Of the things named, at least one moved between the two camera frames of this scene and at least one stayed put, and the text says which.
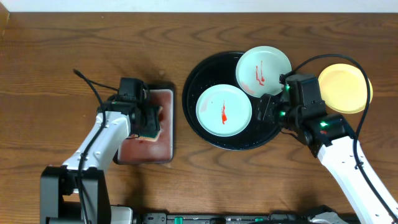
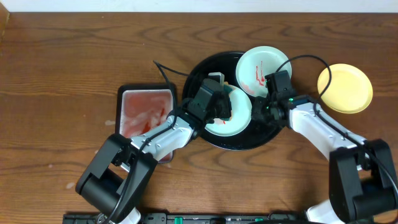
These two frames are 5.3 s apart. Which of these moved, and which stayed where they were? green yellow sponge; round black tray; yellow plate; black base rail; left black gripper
Moved: green yellow sponge; left black gripper
Stayed: round black tray; black base rail; yellow plate
